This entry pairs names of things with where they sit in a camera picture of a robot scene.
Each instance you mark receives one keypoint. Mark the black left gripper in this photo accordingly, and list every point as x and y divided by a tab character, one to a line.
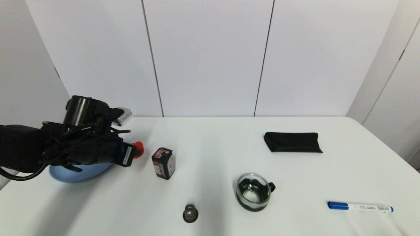
105	152

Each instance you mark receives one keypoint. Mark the small dark metal knob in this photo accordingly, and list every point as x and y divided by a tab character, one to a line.
190	213

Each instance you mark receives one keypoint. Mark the small red rubber duck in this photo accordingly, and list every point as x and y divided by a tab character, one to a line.
139	150

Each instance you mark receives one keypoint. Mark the black red tin box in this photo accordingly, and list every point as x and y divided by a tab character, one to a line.
163	164

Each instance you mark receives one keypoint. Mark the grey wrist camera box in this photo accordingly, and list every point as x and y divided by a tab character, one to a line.
123	115

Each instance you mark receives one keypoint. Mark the black fabric pouch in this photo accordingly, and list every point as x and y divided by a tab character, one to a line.
292	142

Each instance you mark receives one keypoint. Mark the white marker blue cap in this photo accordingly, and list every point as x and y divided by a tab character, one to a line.
362	207

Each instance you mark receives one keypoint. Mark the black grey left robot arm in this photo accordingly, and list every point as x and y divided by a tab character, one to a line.
19	147

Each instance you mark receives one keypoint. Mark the blue round plate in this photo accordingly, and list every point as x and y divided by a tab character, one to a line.
82	172

